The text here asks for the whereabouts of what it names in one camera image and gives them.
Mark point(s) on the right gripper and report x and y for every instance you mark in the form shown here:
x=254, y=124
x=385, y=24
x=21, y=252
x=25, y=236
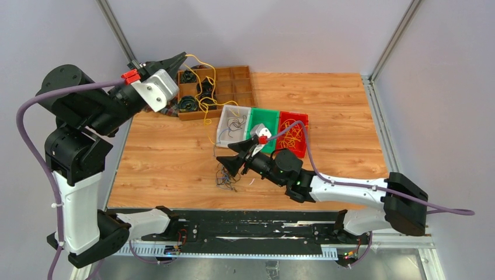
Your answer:
x=243, y=148

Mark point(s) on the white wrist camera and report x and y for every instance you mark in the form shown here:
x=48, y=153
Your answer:
x=158, y=90
x=262, y=132

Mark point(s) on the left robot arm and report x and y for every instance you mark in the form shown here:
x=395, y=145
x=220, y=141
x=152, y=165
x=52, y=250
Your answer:
x=87, y=114

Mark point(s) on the rolled dark belt middle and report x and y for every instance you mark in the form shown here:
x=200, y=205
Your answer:
x=205, y=88

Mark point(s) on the green plastic bin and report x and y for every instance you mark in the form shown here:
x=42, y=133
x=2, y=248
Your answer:
x=269, y=118

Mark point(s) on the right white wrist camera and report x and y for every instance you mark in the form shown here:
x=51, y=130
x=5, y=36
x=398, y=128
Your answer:
x=262, y=132

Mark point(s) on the rolled dark belt top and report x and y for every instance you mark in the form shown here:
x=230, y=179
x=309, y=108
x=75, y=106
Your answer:
x=188, y=77

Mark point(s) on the rolled green-black belt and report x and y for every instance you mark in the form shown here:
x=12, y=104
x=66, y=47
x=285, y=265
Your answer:
x=187, y=104

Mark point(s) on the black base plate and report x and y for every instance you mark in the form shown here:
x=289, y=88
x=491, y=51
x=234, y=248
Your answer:
x=257, y=232

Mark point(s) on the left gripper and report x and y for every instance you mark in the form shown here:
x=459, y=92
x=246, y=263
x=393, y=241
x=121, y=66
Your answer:
x=172, y=65

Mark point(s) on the aluminium frame rail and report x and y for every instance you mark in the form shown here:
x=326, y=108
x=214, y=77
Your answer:
x=388, y=255

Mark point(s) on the rolled dark patterned belt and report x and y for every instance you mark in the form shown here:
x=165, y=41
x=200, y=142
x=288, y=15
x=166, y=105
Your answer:
x=206, y=101

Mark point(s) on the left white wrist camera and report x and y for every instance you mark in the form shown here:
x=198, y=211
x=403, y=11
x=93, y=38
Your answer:
x=158, y=90

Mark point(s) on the plaid cloth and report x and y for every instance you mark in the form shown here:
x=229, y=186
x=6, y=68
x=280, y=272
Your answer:
x=171, y=110

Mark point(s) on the red plastic bin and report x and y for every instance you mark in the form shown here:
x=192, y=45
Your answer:
x=294, y=139

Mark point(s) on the white plastic bin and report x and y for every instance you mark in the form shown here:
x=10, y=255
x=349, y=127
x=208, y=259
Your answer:
x=232, y=125

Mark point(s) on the wooden compartment tray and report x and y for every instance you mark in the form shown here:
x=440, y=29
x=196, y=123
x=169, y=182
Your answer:
x=233, y=86

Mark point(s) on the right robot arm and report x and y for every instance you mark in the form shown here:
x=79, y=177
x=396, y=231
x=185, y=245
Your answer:
x=394, y=202

